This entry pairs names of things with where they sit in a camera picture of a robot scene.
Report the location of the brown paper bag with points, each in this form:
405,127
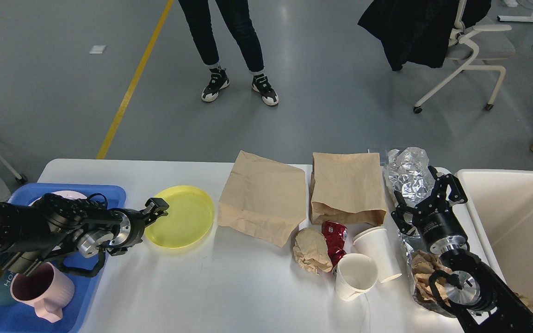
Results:
263,198
347,189

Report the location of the white pink plate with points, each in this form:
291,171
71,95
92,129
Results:
69,194

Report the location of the black jacket on chair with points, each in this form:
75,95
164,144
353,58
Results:
414,31

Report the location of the pink ribbed mug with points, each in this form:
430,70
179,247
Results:
47,290

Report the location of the left brown paper bag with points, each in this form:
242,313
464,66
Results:
263,198

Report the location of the white plastic bin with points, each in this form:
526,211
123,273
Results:
500,203

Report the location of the blue plastic tray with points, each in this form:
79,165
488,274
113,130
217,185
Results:
21,318

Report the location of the right brown paper bag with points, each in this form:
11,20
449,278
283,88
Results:
347,189

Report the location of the crumpled aluminium foil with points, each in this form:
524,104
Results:
407,172

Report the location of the white office chair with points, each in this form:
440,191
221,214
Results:
474,46

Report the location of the crumpled brown paper ball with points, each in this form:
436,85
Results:
310,251

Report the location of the upright white paper cup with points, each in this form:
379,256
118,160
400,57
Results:
356,274

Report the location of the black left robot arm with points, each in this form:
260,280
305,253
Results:
77,234

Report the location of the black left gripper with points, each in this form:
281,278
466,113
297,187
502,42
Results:
133,224

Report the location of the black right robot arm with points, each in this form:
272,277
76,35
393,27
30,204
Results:
481,301

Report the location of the lying white paper cup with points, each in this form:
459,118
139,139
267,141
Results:
374,242

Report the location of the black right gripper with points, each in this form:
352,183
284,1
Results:
439,229

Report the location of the crushed red can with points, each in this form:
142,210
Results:
335,235

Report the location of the yellow plastic plate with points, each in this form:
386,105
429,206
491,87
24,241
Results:
189,217

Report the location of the foil bag with paper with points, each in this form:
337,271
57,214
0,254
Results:
420,266

